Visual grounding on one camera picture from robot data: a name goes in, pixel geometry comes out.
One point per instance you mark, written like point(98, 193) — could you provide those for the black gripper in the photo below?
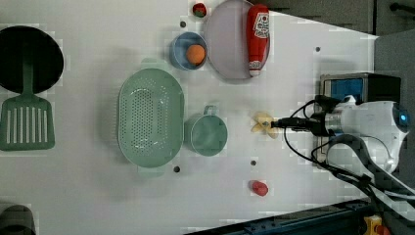
point(316, 123)

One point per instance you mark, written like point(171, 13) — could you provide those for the peeled plush banana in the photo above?
point(263, 123)

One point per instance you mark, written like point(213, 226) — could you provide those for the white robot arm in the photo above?
point(373, 180)

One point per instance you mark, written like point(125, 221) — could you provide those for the green mug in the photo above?
point(206, 134)

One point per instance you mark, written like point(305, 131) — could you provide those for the red plush toy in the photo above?
point(259, 188)

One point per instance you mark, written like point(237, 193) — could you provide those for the silver toaster oven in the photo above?
point(359, 86)

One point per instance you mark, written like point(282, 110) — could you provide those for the pink round plate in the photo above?
point(225, 34)

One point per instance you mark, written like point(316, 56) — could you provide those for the red ketchup bottle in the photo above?
point(257, 33)

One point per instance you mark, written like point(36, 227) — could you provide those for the orange ball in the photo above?
point(196, 54)

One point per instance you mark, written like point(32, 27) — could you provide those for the blue bowl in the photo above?
point(178, 49)

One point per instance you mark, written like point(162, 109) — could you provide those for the yellow red clamp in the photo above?
point(375, 226)

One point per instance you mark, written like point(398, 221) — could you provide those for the green perforated colander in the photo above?
point(150, 118)

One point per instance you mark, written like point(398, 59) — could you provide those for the red strawberry toy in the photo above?
point(199, 10)

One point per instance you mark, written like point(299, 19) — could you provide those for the green slotted spatula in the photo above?
point(27, 120)

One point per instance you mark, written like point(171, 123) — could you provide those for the dark round container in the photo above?
point(17, 220)

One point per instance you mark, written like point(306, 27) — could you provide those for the blue metal frame rail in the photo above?
point(338, 219)

